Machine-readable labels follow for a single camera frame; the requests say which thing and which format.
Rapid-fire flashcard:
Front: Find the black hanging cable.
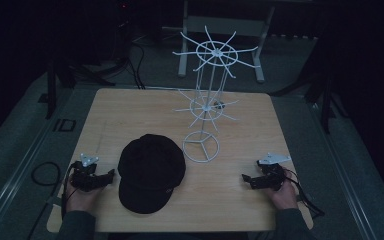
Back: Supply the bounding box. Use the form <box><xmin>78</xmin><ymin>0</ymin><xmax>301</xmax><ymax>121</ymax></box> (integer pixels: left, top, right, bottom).
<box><xmin>125</xmin><ymin>42</ymin><xmax>147</xmax><ymax>90</ymax></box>

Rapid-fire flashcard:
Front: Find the black cap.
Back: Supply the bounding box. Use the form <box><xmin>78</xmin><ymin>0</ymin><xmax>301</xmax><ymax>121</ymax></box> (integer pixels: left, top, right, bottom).
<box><xmin>117</xmin><ymin>133</ymin><xmax>187</xmax><ymax>215</ymax></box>

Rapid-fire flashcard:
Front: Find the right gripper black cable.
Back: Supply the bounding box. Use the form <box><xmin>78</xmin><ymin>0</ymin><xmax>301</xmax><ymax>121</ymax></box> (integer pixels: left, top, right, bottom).
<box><xmin>282</xmin><ymin>167</ymin><xmax>326</xmax><ymax>220</ymax></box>

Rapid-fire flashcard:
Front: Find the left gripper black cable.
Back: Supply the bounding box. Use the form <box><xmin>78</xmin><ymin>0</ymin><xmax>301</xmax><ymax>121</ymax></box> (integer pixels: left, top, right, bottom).
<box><xmin>60</xmin><ymin>161</ymin><xmax>80</xmax><ymax>219</ymax></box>

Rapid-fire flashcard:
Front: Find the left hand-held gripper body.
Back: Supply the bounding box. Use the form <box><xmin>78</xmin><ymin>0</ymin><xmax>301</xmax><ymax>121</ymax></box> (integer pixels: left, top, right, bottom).
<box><xmin>68</xmin><ymin>152</ymin><xmax>100</xmax><ymax>193</ymax></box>

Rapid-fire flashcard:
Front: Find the white wire hat rack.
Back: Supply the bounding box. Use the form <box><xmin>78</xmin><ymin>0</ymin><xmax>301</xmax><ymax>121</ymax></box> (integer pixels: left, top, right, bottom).
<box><xmin>171</xmin><ymin>25</ymin><xmax>259</xmax><ymax>164</ymax></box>

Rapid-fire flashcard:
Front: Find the black metal stand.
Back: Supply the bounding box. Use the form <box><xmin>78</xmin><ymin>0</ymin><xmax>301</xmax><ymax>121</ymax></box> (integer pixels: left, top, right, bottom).
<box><xmin>269</xmin><ymin>75</ymin><xmax>349</xmax><ymax>135</ymax></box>
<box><xmin>44</xmin><ymin>59</ymin><xmax>117</xmax><ymax>120</ymax></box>

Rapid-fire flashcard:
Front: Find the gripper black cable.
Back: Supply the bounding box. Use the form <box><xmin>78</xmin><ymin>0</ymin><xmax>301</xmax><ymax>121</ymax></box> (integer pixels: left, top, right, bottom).
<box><xmin>60</xmin><ymin>161</ymin><xmax>80</xmax><ymax>219</ymax></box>
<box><xmin>282</xmin><ymin>167</ymin><xmax>326</xmax><ymax>220</ymax></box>

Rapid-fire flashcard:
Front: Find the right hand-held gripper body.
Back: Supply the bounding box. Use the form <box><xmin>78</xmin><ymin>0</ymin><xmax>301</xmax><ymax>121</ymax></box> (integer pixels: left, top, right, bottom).
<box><xmin>255</xmin><ymin>152</ymin><xmax>292</xmax><ymax>192</ymax></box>

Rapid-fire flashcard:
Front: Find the person's right hand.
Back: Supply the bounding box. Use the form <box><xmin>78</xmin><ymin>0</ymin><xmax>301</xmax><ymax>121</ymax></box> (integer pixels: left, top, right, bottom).
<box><xmin>267</xmin><ymin>179</ymin><xmax>300</xmax><ymax>211</ymax></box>

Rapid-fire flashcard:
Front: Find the looped black floor cable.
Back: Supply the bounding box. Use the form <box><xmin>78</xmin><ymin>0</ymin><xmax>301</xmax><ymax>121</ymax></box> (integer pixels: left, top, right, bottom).
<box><xmin>30</xmin><ymin>161</ymin><xmax>62</xmax><ymax>187</ymax></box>

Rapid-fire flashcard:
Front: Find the person's left hand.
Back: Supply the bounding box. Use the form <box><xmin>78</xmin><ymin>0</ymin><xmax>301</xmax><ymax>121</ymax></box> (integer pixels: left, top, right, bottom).
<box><xmin>64</xmin><ymin>181</ymin><xmax>98</xmax><ymax>214</ymax></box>

